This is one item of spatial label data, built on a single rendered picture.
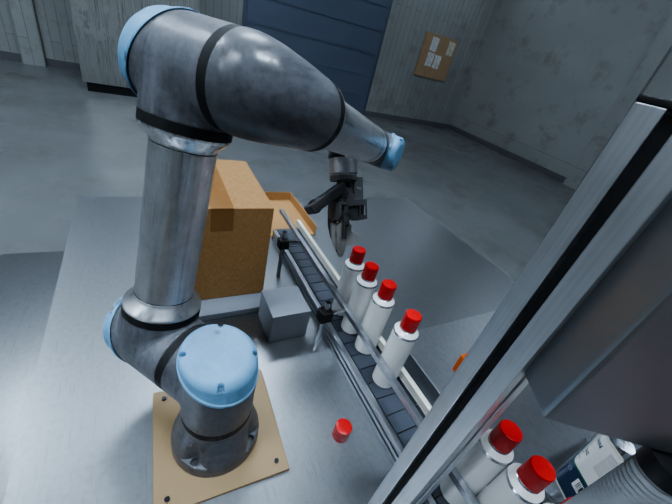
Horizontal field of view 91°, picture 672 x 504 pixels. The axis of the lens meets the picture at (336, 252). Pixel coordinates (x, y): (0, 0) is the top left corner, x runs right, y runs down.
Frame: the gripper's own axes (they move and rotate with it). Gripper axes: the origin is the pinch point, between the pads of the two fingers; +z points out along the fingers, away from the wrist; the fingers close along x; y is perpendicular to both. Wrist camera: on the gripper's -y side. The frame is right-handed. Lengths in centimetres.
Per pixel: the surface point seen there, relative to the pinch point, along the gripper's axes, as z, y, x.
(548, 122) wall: -201, 742, 354
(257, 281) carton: 7.7, -18.8, 11.9
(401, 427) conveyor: 32.6, -2.4, -28.4
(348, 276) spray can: 5.1, -1.8, -8.2
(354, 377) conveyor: 26.8, -5.3, -15.7
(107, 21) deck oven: -285, -76, 506
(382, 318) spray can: 12.9, -0.3, -19.7
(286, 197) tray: -18, 11, 67
